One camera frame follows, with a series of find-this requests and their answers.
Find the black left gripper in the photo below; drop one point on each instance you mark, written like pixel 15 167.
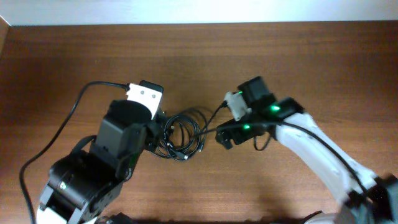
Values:
pixel 154 135

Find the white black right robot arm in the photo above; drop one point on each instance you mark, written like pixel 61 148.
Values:
pixel 363 196

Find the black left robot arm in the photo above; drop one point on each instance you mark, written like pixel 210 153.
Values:
pixel 83 183

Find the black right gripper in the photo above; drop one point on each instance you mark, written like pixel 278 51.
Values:
pixel 241 132

